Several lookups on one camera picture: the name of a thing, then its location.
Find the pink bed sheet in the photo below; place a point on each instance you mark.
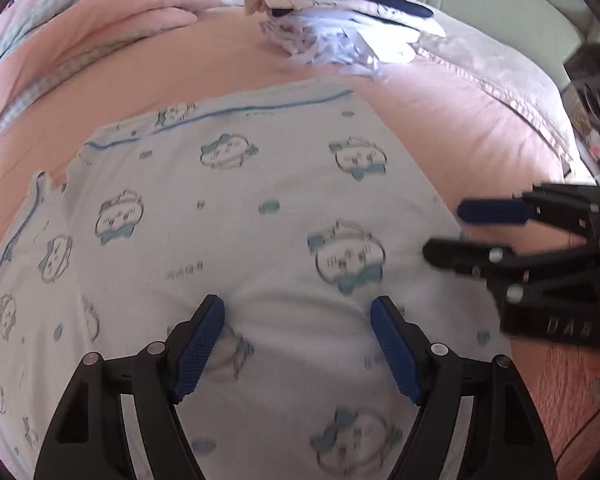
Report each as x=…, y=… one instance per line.
x=420, y=125

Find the white cartoon print pajama pants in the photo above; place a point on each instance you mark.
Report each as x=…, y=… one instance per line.
x=260, y=170

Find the pile of white clothes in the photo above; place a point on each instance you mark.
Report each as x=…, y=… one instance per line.
x=330, y=35

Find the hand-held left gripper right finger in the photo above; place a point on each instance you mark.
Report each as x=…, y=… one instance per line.
x=395, y=350

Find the pink pillow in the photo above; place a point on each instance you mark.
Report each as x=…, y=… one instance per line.
x=505, y=75

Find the beige cloth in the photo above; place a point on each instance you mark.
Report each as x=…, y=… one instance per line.
x=267, y=0

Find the pink checkered quilt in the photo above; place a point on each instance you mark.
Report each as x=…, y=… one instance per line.
x=105, y=15

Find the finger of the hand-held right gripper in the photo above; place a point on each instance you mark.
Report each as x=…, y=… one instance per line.
x=490, y=211
x=460, y=255

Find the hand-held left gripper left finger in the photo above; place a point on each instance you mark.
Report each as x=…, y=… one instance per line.
x=200, y=345

